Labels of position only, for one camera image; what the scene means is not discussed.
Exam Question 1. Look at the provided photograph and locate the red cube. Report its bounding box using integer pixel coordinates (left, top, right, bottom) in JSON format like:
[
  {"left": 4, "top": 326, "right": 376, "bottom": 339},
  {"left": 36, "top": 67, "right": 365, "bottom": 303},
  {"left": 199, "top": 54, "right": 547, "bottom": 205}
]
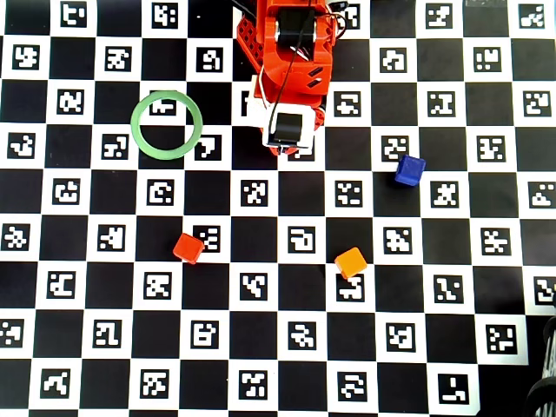
[{"left": 172, "top": 232, "right": 205, "bottom": 265}]

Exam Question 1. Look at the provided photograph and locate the blue cube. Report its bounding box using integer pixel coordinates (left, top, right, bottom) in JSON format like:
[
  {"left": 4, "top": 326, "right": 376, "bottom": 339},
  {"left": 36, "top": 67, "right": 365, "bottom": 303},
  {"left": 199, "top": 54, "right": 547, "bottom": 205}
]
[{"left": 394, "top": 154, "right": 427, "bottom": 187}]

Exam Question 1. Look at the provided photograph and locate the orange cube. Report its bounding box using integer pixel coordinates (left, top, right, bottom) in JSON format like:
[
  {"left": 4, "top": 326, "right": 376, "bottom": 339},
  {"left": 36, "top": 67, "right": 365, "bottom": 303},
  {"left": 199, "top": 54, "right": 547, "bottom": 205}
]
[{"left": 334, "top": 246, "right": 368, "bottom": 280}]

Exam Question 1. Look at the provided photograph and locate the black white marker checkerboard mat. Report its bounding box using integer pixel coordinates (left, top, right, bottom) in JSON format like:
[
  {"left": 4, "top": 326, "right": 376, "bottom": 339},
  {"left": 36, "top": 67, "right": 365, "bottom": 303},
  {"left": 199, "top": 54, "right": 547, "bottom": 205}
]
[{"left": 0, "top": 0, "right": 556, "bottom": 414}]

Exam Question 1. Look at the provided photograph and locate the black flexible tripod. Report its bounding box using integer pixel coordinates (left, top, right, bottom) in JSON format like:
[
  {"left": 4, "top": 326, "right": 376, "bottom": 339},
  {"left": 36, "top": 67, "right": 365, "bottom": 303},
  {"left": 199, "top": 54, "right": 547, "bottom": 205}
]
[{"left": 525, "top": 295, "right": 556, "bottom": 417}]

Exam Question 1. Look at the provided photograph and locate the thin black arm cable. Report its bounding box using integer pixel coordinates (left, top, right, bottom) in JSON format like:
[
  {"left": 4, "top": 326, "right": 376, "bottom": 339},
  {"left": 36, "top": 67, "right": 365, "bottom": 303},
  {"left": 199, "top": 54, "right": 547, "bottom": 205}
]
[{"left": 268, "top": 0, "right": 316, "bottom": 136}]

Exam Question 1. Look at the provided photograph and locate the green ring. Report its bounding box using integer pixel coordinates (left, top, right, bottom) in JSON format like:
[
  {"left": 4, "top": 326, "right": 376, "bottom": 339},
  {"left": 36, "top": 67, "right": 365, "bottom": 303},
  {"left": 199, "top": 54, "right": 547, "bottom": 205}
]
[{"left": 129, "top": 89, "right": 204, "bottom": 161}]

